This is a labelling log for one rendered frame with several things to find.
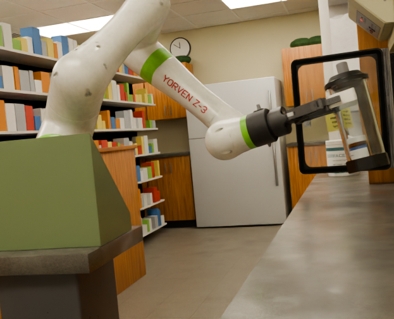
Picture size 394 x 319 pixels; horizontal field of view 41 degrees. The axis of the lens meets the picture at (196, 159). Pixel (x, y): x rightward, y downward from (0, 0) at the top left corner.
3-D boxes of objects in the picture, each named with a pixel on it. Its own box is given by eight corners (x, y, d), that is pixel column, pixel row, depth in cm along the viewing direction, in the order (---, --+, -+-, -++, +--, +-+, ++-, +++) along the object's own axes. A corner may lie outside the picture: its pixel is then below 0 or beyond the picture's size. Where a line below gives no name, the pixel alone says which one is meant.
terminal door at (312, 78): (391, 169, 174) (382, 47, 172) (299, 175, 186) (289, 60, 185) (392, 169, 175) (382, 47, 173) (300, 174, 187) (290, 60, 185)
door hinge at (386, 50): (396, 168, 175) (387, 47, 173) (397, 168, 172) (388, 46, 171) (392, 168, 175) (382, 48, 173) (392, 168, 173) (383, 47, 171)
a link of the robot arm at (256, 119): (264, 150, 146) (252, 150, 137) (252, 109, 147) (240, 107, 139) (284, 143, 143) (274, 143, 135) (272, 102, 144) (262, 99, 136)
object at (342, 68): (368, 85, 134) (362, 60, 134) (365, 80, 125) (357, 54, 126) (332, 95, 137) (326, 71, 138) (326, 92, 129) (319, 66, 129)
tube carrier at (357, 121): (393, 157, 132) (370, 75, 134) (388, 159, 122) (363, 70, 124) (350, 168, 137) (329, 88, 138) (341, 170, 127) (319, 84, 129)
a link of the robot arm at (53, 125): (33, 129, 122) (55, 76, 134) (26, 169, 133) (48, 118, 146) (88, 145, 124) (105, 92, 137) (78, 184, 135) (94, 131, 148)
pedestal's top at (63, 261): (-47, 277, 115) (-49, 259, 114) (33, 245, 146) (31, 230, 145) (90, 273, 107) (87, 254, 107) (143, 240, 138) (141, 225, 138)
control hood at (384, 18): (387, 40, 173) (384, 9, 173) (395, 22, 142) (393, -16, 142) (350, 45, 176) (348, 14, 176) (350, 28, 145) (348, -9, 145)
